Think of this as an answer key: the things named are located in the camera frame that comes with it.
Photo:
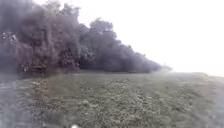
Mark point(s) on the grass field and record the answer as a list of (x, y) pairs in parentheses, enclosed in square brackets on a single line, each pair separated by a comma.
[(116, 100)]

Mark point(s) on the wood of trees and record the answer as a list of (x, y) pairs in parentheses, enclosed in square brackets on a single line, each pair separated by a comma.
[(60, 43)]

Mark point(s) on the robot's own part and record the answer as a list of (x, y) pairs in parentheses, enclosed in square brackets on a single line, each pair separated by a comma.
[(75, 126)]

